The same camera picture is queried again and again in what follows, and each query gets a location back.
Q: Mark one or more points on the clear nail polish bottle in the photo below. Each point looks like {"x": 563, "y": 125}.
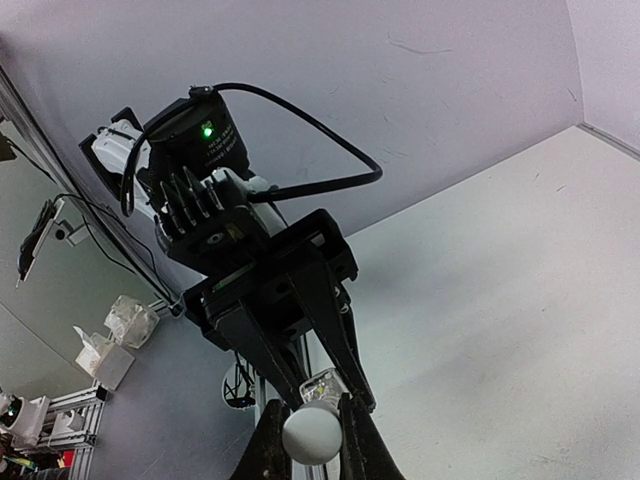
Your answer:
{"x": 326, "y": 386}

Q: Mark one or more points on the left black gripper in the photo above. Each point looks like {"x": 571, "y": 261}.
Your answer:
{"x": 264, "y": 281}

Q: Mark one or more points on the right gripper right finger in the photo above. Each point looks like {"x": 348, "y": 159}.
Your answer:
{"x": 363, "y": 454}

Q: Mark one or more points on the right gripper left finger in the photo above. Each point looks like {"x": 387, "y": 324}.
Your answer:
{"x": 265, "y": 457}

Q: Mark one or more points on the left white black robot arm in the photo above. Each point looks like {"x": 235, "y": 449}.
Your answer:
{"x": 115, "y": 153}

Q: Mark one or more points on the white nail polish cap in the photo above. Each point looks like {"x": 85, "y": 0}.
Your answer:
{"x": 312, "y": 435}

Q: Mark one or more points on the clear plastic box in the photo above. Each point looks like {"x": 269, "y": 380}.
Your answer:
{"x": 131, "y": 322}

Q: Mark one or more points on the white tissue box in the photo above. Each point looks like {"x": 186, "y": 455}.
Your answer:
{"x": 102, "y": 359}

